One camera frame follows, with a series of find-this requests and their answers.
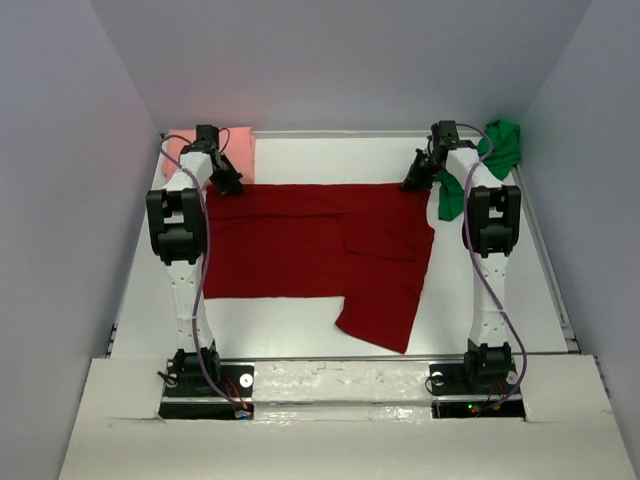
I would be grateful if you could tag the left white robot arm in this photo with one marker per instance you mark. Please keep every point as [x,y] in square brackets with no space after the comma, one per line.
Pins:
[180,237]

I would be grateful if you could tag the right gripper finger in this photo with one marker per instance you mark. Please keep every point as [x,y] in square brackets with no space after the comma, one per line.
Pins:
[419,180]
[415,165]

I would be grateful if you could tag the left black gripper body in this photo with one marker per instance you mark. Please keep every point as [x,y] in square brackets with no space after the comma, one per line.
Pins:
[225,179]

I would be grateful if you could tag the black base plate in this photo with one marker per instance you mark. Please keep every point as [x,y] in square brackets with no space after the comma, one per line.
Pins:
[192,398]
[453,396]

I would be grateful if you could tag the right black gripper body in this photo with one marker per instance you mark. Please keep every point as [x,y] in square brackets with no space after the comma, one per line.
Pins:
[429,164]

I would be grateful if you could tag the green t shirt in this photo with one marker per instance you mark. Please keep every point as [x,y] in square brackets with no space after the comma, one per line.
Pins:
[506,154]

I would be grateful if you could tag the white front cover board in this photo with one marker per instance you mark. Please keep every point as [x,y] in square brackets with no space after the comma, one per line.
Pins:
[346,420]

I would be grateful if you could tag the red t shirt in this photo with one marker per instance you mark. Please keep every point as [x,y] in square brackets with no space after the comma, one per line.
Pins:
[369,244]

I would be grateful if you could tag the folded pink t shirt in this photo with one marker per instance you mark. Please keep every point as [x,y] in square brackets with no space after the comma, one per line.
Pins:
[240,150]

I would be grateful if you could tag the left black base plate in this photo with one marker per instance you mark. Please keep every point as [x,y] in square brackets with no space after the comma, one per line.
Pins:
[192,398]

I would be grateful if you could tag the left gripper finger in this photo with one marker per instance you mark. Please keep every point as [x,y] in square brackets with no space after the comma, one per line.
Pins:
[227,189]
[227,173]

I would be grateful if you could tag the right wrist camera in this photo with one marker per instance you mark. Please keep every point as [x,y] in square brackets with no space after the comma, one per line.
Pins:
[444,132]

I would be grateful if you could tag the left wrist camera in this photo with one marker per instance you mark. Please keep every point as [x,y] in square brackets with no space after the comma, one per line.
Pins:
[207,136]

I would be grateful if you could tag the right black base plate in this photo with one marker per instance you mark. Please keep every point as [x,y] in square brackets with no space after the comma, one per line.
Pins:
[453,396]

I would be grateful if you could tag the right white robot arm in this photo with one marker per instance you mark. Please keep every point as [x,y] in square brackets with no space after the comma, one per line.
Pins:
[490,231]

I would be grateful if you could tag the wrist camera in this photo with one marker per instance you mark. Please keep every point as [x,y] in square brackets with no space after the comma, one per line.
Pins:
[444,132]
[207,136]

